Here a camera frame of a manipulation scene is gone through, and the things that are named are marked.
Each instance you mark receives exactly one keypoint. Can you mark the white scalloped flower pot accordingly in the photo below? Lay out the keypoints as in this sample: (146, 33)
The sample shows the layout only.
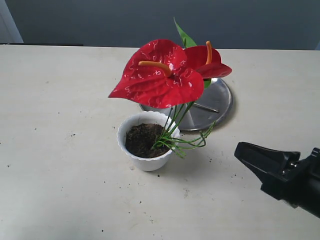
(150, 117)

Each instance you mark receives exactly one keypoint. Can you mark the dark potting soil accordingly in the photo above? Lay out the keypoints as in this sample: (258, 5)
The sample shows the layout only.
(140, 141)

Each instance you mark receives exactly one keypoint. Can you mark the round stainless steel plate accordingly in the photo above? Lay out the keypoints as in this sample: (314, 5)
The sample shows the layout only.
(217, 96)

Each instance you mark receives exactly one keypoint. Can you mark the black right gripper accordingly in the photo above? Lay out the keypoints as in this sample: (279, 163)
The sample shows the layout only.
(285, 176)

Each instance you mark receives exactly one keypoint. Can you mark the silver metal spork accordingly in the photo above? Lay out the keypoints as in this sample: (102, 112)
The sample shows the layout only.
(210, 109)

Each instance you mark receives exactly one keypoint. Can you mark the red artificial flower stem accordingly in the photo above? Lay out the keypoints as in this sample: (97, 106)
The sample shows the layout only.
(164, 75)

